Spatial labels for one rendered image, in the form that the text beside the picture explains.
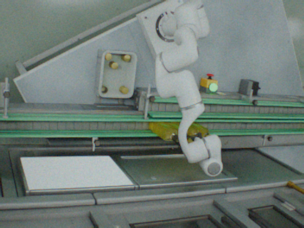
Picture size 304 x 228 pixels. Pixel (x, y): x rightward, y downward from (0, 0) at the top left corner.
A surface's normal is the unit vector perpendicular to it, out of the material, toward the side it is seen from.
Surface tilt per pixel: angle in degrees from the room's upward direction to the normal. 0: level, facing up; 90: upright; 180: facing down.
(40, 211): 90
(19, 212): 90
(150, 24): 5
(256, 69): 0
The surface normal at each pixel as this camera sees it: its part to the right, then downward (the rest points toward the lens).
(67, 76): 0.40, 0.26
